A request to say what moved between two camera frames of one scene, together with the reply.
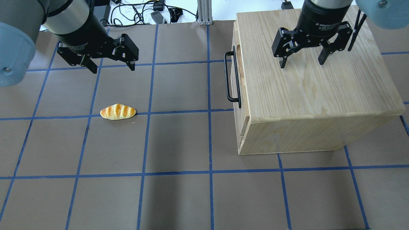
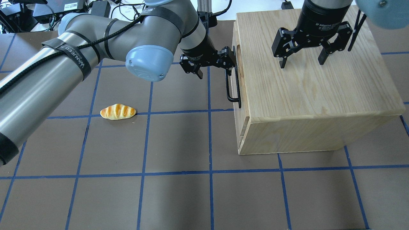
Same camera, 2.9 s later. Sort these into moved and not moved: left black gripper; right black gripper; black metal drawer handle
Moved: left black gripper
Not moved: black metal drawer handle; right black gripper
